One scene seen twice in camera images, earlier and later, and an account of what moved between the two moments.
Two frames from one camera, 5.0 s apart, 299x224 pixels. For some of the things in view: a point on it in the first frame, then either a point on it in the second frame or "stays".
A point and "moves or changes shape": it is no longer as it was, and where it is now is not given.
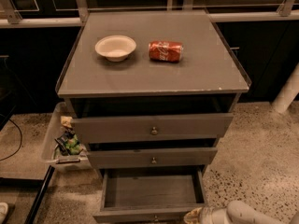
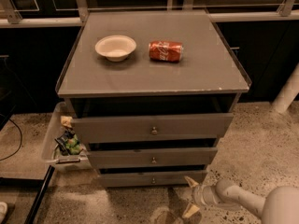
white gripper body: x=207 y=216 -> x=200 y=194
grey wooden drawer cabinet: x=150 y=92 stays
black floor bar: x=39 y=196 stays
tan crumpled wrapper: x=66 y=120 stays
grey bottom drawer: x=157 y=194 moves or changes shape
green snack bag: x=69 y=143 stays
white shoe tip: x=4 y=209 stays
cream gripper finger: x=192 y=217 -> x=192 y=183
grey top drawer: x=160 y=127 stays
